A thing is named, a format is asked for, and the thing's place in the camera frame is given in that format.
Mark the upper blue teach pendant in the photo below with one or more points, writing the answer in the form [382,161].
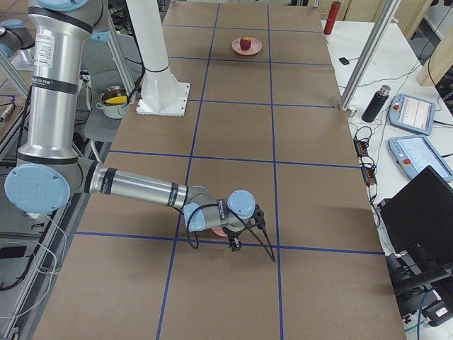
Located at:
[412,114]

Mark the pink bowl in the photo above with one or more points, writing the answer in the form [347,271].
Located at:
[219,231]

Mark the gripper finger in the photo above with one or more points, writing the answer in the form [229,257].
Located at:
[232,245]
[237,245]

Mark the pink plate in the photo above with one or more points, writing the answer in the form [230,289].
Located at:
[256,47]

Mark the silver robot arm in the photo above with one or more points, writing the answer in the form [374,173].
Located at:
[49,171]

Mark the black laptop computer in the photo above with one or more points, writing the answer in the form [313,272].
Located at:
[418,219]

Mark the red apple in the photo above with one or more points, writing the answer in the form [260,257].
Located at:
[245,43]

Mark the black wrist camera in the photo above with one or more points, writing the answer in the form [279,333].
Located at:
[258,216]

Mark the black water bottle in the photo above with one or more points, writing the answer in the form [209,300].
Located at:
[376,104]

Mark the red bottle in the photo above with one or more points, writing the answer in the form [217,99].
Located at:
[331,17]

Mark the black orange usb hub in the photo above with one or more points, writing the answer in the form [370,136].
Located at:
[367,164]

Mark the green pot with lid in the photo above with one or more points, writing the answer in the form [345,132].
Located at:
[113,102]

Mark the blue teach pendant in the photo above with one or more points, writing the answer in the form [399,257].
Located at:
[414,153]
[412,114]

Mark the lower blue teach pendant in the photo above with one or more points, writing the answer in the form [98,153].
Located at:
[414,153]

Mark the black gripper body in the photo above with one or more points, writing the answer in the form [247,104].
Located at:
[233,234]

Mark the aluminium frame post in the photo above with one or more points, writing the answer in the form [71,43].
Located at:
[371,45]

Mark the small black box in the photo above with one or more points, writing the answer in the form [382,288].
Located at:
[344,61]

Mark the white camera mast base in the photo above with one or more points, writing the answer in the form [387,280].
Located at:
[162,93]

